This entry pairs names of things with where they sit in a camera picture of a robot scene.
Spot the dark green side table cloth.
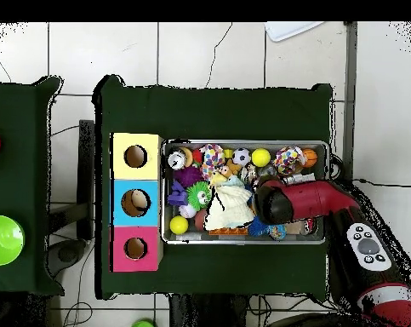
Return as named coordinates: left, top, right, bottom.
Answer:
left=0, top=76, right=65, bottom=295

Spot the mint waffle cloth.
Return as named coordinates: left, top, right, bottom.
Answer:
left=221, top=175, right=248, bottom=190

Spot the black and white can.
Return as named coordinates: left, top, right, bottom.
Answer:
left=166, top=148, right=187, bottom=170

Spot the small soccer ball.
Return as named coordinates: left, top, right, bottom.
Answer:
left=231, top=147, right=252, bottom=167

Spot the cream waffle cloth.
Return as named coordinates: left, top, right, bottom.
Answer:
left=203, top=183, right=256, bottom=231

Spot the smooth yellow ball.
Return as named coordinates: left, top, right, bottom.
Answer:
left=168, top=215, right=190, bottom=236

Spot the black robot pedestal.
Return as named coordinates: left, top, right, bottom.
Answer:
left=168, top=294, right=250, bottom=327

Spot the black cable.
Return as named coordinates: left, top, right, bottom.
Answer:
left=352, top=177, right=411, bottom=188

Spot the yellow tennis-style ball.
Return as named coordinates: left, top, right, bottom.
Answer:
left=251, top=147, right=271, bottom=168

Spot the white tray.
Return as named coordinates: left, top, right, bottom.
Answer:
left=264, top=21, right=325, bottom=43

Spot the shallow wire mesh bin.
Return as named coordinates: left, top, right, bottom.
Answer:
left=160, top=138, right=329, bottom=245

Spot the polka dot cloth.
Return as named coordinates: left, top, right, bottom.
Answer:
left=200, top=143, right=226, bottom=180

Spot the green spiky toy with eyes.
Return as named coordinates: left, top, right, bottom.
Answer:
left=186, top=181, right=213, bottom=211

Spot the purple spiky ball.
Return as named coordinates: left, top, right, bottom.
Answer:
left=173, top=165, right=204, bottom=188

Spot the small orange basketball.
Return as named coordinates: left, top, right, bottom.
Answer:
left=301, top=148, right=318, bottom=169

